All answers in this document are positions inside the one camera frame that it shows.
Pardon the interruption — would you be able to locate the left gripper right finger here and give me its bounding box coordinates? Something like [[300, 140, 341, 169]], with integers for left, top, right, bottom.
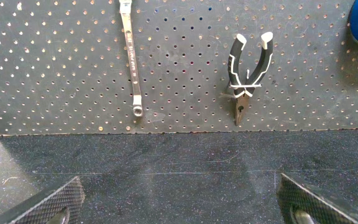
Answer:
[[276, 173, 358, 224]]

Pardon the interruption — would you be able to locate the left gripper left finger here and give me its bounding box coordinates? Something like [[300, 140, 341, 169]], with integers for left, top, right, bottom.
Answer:
[[0, 175, 86, 224]]

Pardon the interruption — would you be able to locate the black pegboard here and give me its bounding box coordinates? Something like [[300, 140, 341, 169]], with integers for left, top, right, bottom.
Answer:
[[0, 0, 358, 136]]

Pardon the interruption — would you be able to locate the metal hook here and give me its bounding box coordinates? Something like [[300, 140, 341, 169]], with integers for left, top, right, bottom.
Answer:
[[219, 68, 263, 100]]

